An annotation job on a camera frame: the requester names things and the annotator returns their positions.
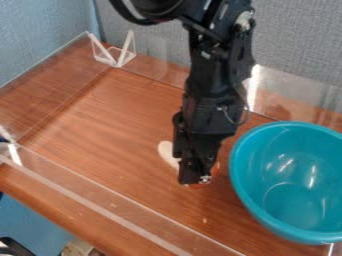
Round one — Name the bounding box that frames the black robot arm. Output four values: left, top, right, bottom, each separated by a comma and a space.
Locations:
108, 0, 256, 185

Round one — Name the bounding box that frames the clear acrylic left barrier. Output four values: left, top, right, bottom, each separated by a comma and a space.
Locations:
0, 31, 108, 139

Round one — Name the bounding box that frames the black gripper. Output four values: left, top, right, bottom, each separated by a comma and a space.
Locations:
172, 50, 250, 185

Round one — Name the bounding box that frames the clear acrylic corner bracket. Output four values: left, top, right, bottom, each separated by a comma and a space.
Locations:
87, 30, 136, 68

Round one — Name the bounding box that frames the clear acrylic back barrier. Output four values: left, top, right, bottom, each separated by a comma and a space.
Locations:
95, 31, 342, 134

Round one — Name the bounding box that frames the clear acrylic barrier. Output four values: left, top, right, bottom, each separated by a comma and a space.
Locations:
0, 126, 244, 256
0, 31, 108, 139
95, 31, 342, 134

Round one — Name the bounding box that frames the clear acrylic front barrier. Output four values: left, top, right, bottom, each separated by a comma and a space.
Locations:
0, 126, 244, 256

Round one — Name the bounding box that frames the brown toy mushroom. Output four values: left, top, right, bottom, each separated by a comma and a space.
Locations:
157, 140, 222, 188

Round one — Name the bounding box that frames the blue plastic bowl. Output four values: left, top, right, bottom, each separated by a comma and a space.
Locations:
228, 121, 342, 245

